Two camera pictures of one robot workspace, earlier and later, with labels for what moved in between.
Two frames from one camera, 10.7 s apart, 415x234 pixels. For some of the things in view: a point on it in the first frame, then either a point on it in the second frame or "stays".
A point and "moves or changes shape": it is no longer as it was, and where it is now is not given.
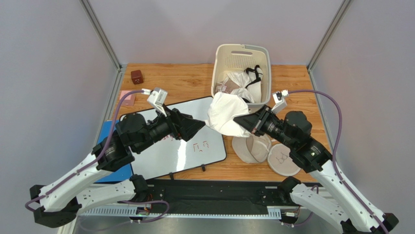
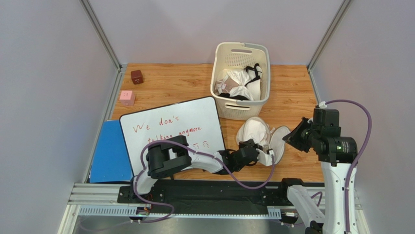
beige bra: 255,148 moves or changes shape
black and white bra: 254,87 stays
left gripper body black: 171,127 → 243,145
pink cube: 128,100 stays
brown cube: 137,77 stays
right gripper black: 259,120 → 296,134
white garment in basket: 235,82 stays
